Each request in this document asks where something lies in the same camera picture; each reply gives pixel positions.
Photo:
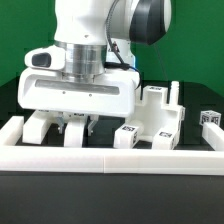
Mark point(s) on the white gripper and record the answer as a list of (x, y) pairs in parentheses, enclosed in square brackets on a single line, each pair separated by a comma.
[(77, 80)]

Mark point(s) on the white chair seat piece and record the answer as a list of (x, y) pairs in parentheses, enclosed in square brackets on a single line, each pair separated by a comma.
[(158, 108)]

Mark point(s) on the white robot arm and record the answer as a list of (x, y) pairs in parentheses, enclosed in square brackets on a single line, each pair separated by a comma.
[(98, 22)]

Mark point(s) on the white U-shaped fence frame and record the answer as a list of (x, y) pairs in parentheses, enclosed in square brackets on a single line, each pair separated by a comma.
[(138, 161)]

